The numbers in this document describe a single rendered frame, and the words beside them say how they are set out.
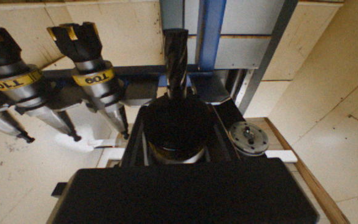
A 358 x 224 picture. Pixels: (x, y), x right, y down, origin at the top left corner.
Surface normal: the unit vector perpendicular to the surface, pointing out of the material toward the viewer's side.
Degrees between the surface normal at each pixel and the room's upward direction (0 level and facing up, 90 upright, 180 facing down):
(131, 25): 90
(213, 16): 90
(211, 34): 90
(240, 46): 90
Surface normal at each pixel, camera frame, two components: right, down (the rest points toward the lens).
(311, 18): 0.06, 0.68
